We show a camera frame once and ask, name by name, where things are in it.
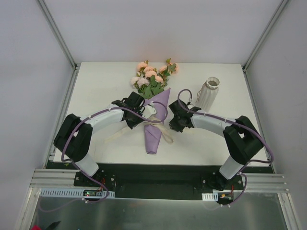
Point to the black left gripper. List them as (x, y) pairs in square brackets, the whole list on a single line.
[(138, 115)]

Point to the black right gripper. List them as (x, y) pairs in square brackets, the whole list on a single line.
[(176, 120)]

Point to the cream printed ribbon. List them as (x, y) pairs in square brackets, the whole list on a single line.
[(167, 136)]

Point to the purple wrapping paper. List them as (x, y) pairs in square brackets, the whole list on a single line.
[(153, 131)]

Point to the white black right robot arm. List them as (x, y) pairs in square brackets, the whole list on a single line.
[(240, 136)]

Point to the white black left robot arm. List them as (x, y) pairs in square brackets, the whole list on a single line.
[(74, 136)]

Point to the white ribbed ceramic vase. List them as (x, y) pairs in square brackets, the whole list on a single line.
[(207, 94)]

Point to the pink flower bouquet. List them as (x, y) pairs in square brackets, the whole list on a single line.
[(150, 81)]

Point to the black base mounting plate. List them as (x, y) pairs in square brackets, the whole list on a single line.
[(164, 192)]

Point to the red object at bottom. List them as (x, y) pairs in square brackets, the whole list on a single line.
[(35, 227)]

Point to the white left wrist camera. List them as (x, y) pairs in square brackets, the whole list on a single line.
[(149, 111)]

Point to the right aluminium side rail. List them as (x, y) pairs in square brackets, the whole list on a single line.
[(256, 111)]

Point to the aluminium side rail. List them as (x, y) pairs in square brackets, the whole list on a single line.
[(256, 111), (62, 113)]

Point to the right slotted cable duct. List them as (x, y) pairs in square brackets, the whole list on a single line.
[(217, 196)]

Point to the slotted cable duct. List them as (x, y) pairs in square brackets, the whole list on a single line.
[(75, 193), (217, 196)]

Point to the left aluminium side rail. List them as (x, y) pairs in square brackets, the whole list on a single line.
[(62, 113)]

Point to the left aluminium frame post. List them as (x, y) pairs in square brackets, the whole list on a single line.
[(56, 32)]

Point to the aluminium frame post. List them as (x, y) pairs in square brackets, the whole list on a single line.
[(56, 32), (266, 32)]

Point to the left slotted cable duct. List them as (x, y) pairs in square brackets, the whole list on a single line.
[(75, 193)]

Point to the aluminium front frame rail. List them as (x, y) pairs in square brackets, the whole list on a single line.
[(254, 182)]

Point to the right aluminium frame post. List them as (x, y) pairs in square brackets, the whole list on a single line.
[(266, 32)]

